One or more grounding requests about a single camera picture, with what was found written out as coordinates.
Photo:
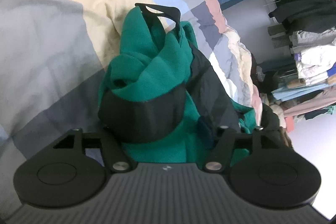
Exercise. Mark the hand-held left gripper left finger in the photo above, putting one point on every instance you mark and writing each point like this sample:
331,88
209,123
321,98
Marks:
115,150

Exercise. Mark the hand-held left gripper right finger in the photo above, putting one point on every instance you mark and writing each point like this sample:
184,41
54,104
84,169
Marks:
206,134

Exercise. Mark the green hoodie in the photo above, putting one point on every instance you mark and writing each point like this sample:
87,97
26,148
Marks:
162,69

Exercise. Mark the dark hanging clothes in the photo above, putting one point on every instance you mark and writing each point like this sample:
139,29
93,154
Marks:
307,8

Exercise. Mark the pink hanging cloth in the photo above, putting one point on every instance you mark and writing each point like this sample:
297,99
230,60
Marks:
312,106

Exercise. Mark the olive ribbed garment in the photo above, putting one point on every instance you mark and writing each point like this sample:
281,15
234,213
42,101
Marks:
278,35

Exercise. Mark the patchwork blanket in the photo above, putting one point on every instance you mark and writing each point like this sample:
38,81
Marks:
52,43

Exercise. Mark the small teal cloth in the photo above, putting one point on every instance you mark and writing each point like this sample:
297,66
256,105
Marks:
331,109

